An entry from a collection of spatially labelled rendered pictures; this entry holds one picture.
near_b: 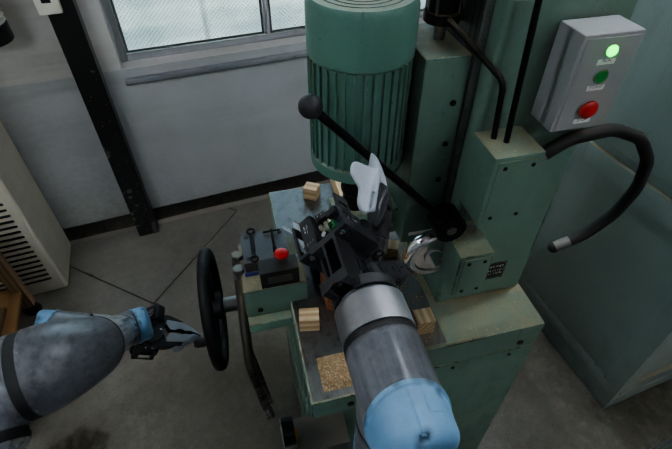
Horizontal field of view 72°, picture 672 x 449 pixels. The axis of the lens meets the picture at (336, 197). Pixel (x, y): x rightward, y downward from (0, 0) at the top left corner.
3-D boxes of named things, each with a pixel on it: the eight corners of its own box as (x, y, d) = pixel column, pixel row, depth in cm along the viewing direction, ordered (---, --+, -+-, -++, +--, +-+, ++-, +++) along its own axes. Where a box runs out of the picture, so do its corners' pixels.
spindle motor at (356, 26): (303, 138, 95) (294, -23, 74) (385, 127, 98) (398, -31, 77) (321, 193, 82) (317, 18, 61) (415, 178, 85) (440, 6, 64)
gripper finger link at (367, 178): (367, 130, 56) (351, 198, 52) (395, 154, 60) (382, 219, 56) (348, 136, 58) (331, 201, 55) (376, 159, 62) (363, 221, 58)
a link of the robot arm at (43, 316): (26, 353, 98) (32, 331, 105) (83, 357, 103) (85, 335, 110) (35, 321, 96) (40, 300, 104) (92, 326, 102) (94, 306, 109)
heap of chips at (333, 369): (316, 358, 90) (315, 353, 89) (365, 347, 92) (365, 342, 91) (323, 392, 85) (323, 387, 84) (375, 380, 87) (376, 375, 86)
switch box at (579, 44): (529, 113, 78) (560, 19, 67) (581, 106, 80) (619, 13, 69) (550, 133, 74) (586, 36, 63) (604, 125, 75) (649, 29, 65)
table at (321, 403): (236, 212, 129) (233, 196, 125) (341, 195, 135) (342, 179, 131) (262, 433, 86) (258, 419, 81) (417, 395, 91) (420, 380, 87)
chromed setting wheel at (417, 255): (397, 271, 99) (403, 231, 91) (451, 260, 101) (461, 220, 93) (402, 282, 97) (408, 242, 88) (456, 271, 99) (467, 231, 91)
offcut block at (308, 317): (299, 331, 95) (298, 321, 92) (299, 318, 97) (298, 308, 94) (319, 330, 95) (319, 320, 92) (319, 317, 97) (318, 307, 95)
